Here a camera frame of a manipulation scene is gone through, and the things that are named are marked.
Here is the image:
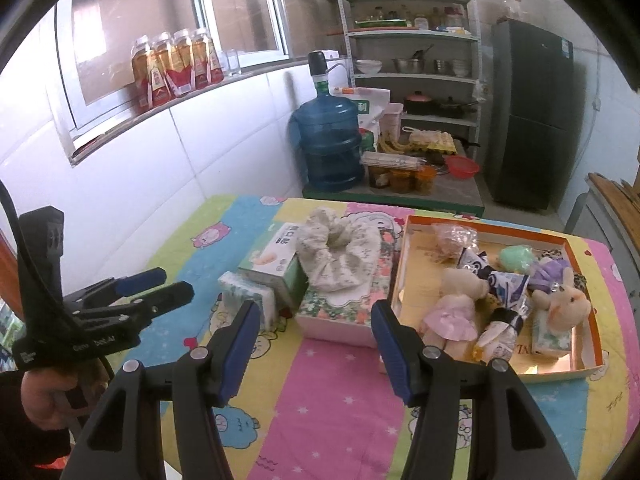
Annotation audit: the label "aluminium window frame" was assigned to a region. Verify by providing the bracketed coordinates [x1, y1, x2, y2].
[52, 0, 341, 166]

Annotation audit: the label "cartoon printed bedsheet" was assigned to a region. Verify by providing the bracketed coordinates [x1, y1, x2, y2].
[107, 195, 640, 480]

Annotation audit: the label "cream floral scrunchie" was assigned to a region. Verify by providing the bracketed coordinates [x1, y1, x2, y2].
[295, 208, 386, 293]

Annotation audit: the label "clear plastic bag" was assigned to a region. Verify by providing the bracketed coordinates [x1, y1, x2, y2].
[432, 224, 476, 261]

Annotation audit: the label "white yellow snack packet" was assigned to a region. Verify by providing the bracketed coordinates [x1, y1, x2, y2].
[472, 307, 526, 363]

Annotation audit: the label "purple dress plush rabbit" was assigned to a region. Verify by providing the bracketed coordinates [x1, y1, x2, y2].
[527, 257, 593, 333]

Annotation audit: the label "pink dress teddy bear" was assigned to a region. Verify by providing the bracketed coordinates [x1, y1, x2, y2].
[417, 267, 491, 356]

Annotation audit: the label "white metal shelf rack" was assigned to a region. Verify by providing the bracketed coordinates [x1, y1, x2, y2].
[337, 0, 483, 146]

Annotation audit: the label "tray of eggs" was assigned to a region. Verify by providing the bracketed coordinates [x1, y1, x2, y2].
[407, 130, 458, 154]

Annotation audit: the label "black pot with red lid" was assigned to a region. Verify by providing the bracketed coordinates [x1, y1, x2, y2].
[404, 91, 435, 116]

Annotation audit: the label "large metal bowl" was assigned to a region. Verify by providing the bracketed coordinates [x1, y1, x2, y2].
[391, 50, 433, 74]

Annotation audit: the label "bunch of bananas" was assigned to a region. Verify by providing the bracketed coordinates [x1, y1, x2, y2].
[377, 137, 413, 157]

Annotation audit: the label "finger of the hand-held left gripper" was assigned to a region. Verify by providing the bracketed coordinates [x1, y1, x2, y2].
[65, 267, 169, 312]
[75, 281, 195, 327]

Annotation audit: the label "white plastic container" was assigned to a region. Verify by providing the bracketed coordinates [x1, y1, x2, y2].
[380, 103, 405, 141]

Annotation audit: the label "green white cardboard box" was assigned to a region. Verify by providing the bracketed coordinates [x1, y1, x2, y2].
[237, 222, 311, 311]

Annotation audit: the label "black water pump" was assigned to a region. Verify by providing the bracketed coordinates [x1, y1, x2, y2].
[306, 51, 351, 96]

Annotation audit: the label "orange rimmed cardboard box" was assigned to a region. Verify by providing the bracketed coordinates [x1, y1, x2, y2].
[390, 215, 606, 385]

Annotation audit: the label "floral tissue box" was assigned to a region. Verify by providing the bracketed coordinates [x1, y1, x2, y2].
[295, 227, 401, 348]

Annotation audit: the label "person's left hand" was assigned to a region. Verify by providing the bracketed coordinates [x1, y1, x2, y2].
[20, 360, 110, 431]

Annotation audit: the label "wooden chair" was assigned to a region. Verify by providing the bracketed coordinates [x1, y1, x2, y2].
[565, 172, 640, 256]

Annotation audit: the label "stack of small metal bowls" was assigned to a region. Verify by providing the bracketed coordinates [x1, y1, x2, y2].
[434, 59, 471, 77]

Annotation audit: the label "dark refrigerator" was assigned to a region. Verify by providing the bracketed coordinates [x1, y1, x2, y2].
[485, 19, 588, 211]

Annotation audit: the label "green edged low table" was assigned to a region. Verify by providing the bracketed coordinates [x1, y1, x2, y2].
[302, 137, 486, 218]

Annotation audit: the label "red plastic basket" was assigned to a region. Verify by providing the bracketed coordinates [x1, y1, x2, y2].
[444, 155, 481, 179]

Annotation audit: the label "row of condiment bottles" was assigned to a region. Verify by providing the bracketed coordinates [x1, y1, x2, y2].
[367, 4, 468, 31]

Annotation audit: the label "white bag with green label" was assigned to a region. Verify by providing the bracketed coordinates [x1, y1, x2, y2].
[345, 87, 391, 131]

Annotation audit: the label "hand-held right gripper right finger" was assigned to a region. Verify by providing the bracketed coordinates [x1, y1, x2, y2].
[371, 300, 576, 480]

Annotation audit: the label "orange drink bottle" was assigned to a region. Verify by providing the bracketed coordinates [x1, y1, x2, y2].
[190, 27, 225, 86]
[131, 36, 168, 111]
[170, 29, 208, 93]
[150, 32, 188, 101]

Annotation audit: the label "green patterned tissue pack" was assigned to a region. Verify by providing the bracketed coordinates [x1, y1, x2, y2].
[217, 271, 278, 333]

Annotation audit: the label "blue water jug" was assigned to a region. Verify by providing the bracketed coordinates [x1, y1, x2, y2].
[291, 92, 366, 192]

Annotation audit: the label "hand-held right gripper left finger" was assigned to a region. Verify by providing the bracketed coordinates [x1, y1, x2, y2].
[60, 299, 262, 480]

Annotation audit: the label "green round soap packet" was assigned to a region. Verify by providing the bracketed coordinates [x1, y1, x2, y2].
[500, 245, 532, 276]

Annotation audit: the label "small green tissue pack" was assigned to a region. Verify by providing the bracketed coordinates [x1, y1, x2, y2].
[532, 320, 576, 358]

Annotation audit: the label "black frying pan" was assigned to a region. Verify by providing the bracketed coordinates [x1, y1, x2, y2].
[435, 97, 478, 120]

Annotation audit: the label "pack of chopsticks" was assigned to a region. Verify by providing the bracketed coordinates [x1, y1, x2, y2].
[361, 152, 423, 171]

